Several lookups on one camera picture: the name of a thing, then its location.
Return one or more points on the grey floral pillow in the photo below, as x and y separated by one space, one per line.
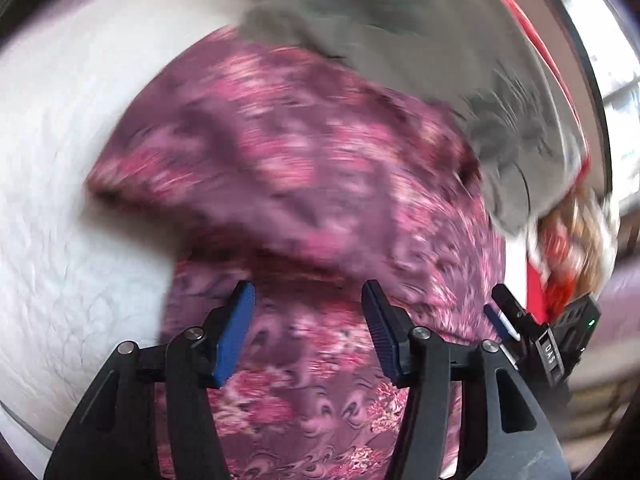
400 50

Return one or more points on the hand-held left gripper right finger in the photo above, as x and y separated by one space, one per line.
384 332

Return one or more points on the clear plastic bag of toys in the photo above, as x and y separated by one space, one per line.
580 245

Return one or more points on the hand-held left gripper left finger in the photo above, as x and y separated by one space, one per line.
234 332

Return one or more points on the white quilted blanket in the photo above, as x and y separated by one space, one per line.
65 160

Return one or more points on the purple floral pants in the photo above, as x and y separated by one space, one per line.
300 185

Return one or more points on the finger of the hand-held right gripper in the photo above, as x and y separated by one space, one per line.
510 305
500 324

